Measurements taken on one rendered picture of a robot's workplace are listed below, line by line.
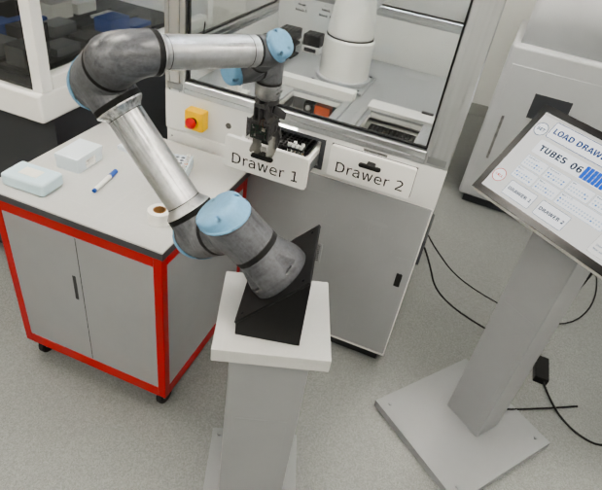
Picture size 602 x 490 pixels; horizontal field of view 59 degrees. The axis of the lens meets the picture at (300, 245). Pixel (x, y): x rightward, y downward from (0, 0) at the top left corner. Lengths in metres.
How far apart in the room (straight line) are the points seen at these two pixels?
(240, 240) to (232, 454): 0.74
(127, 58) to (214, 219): 0.36
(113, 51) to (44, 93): 0.93
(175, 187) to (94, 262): 0.55
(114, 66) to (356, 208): 1.01
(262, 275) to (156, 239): 0.46
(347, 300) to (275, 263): 0.98
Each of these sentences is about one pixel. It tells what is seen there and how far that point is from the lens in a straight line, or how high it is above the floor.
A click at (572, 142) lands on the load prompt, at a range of 1.66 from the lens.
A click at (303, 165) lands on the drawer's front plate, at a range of 1.68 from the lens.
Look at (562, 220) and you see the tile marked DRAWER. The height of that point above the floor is 1.01.
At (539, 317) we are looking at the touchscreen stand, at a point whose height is 0.66.
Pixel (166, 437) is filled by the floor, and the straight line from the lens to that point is 2.03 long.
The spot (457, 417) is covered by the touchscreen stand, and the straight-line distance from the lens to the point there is 2.23.
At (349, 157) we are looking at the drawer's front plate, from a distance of 1.78.
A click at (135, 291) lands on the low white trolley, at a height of 0.56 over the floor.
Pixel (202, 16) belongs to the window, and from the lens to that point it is 1.89.
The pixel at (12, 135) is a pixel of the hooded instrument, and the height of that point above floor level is 0.66.
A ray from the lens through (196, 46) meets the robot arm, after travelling 1.24.
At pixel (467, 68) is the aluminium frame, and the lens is 1.64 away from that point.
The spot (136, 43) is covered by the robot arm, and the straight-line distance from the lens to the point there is 1.18.
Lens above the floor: 1.71
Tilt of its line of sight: 37 degrees down
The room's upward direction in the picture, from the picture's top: 10 degrees clockwise
